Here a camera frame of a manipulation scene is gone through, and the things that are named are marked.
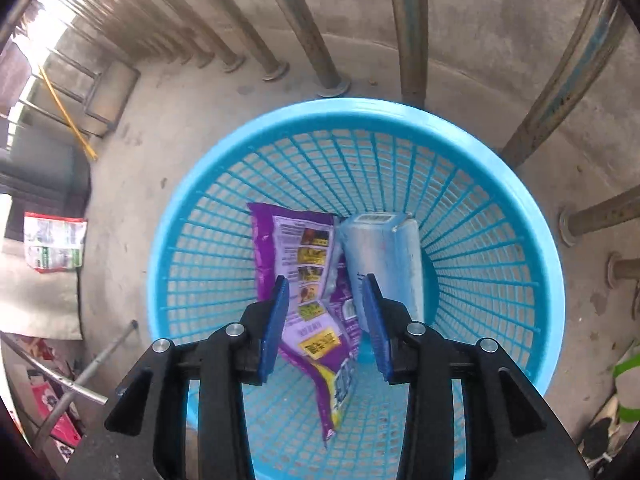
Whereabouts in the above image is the yellow stick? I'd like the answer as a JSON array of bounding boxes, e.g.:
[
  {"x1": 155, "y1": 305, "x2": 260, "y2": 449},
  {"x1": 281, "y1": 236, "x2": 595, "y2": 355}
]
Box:
[{"x1": 37, "y1": 65, "x2": 99, "y2": 162}]

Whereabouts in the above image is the bent metal pipe frame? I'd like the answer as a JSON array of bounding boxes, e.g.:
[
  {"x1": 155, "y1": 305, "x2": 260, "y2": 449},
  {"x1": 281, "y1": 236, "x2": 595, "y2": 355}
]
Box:
[{"x1": 0, "y1": 320, "x2": 139, "y2": 453}]

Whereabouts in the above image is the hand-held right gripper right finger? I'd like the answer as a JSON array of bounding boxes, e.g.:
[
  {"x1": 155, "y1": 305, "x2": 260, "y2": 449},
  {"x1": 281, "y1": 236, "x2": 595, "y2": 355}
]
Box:
[{"x1": 360, "y1": 273, "x2": 592, "y2": 480}]

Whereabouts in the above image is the red and green printed packet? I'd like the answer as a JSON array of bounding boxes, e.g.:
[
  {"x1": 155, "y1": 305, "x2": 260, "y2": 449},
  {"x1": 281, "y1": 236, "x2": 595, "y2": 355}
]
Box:
[{"x1": 23, "y1": 212, "x2": 89, "y2": 274}]

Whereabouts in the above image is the pale blue drink carton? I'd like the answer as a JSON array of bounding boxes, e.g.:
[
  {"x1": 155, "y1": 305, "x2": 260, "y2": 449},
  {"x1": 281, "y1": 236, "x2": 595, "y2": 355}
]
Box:
[{"x1": 339, "y1": 212, "x2": 426, "y2": 336}]

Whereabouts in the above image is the row of metal railing posts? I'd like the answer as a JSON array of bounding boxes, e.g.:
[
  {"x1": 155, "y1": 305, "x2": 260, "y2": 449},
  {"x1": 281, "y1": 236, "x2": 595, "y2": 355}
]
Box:
[{"x1": 50, "y1": 0, "x2": 640, "y2": 321}]

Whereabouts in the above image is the red printed cardboard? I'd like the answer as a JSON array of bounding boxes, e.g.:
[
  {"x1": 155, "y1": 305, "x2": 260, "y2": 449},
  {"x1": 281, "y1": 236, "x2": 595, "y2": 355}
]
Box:
[{"x1": 15, "y1": 335, "x2": 83, "y2": 458}]

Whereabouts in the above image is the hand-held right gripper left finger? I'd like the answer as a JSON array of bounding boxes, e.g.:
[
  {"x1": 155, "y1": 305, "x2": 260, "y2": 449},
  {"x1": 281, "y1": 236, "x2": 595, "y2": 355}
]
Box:
[{"x1": 62, "y1": 276, "x2": 291, "y2": 480}]

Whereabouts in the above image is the purple snack packet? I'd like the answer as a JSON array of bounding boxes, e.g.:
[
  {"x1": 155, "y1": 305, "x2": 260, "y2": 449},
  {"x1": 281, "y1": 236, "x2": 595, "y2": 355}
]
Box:
[{"x1": 247, "y1": 202, "x2": 362, "y2": 448}]

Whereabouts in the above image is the green and white plastic bag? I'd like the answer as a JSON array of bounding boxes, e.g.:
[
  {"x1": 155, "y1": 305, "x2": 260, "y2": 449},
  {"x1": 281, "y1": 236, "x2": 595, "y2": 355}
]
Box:
[{"x1": 577, "y1": 340, "x2": 640, "y2": 461}]

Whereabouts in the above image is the blue plastic mesh basket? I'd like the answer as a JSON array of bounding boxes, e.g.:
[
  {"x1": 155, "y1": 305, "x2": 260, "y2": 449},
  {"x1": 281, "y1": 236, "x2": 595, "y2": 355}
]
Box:
[{"x1": 146, "y1": 97, "x2": 567, "y2": 480}]

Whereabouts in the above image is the metal frame rack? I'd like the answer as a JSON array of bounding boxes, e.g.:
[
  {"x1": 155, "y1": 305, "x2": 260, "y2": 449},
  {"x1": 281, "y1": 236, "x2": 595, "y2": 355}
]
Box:
[{"x1": 25, "y1": 45, "x2": 142, "y2": 139}]

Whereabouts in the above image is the grey cloth sheet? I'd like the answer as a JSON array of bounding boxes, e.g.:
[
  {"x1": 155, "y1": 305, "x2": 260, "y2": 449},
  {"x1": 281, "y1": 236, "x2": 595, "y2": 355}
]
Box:
[{"x1": 0, "y1": 250, "x2": 84, "y2": 342}]

